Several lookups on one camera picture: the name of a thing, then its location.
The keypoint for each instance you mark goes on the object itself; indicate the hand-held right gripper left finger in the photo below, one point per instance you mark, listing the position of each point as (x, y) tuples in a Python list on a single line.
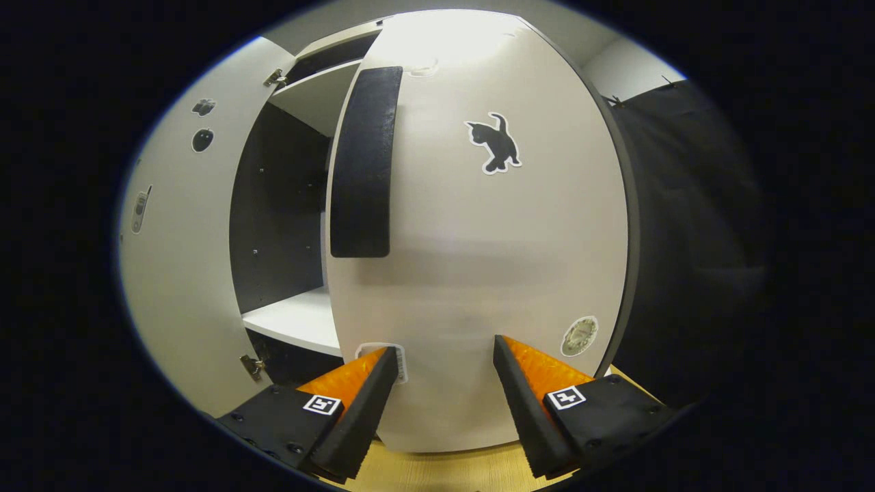
[(359, 420)]

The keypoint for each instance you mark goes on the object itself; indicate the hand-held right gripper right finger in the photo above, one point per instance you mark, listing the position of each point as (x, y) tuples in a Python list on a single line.
[(530, 417)]

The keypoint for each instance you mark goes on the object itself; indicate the white cabinet door cat sticker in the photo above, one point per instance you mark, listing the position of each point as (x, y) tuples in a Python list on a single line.
[(478, 239)]

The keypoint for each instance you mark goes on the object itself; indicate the metal door hinge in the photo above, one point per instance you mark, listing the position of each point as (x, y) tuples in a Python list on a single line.
[(251, 367), (275, 77)]

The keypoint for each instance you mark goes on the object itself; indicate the white cabinet shelf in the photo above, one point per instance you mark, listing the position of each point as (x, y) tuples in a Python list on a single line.
[(294, 318), (314, 96)]

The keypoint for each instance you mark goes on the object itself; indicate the black backdrop cloth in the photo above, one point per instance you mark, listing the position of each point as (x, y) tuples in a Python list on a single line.
[(690, 239)]

